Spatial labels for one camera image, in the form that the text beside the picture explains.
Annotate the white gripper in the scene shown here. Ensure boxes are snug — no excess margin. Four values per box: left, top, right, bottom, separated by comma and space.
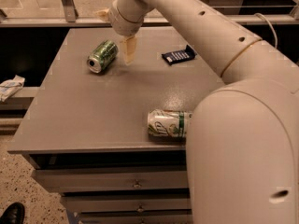
95, 0, 153, 65

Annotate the green soda can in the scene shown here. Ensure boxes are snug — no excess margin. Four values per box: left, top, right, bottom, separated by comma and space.
87, 40, 119, 74

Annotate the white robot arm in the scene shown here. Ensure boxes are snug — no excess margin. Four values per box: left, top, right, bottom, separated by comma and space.
97, 0, 299, 224

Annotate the white 7up can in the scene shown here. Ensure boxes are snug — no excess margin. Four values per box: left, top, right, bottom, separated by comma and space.
148, 109, 192, 138

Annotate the dark blue snack bar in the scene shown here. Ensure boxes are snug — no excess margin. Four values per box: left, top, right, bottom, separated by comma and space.
162, 45, 197, 65

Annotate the grey drawer cabinet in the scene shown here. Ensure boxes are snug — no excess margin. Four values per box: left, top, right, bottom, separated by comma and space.
7, 26, 226, 224

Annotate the top grey drawer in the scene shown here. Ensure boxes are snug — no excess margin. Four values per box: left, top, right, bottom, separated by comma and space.
32, 166, 188, 193

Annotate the grey drawer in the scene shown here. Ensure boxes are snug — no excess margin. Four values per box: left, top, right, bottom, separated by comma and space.
79, 210, 193, 224
32, 166, 188, 193
61, 194, 191, 213

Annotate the middle grey drawer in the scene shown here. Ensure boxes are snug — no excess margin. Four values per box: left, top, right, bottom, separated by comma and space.
61, 194, 191, 213

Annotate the bottom grey drawer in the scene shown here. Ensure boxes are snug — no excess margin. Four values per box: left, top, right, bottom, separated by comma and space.
79, 210, 193, 224

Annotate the black shoe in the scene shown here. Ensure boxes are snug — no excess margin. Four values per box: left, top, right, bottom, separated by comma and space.
0, 203, 25, 224

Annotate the white cable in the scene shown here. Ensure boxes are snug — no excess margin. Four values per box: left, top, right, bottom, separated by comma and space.
253, 12, 278, 49

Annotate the metal railing frame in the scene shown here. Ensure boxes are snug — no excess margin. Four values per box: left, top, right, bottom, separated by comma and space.
0, 0, 299, 27

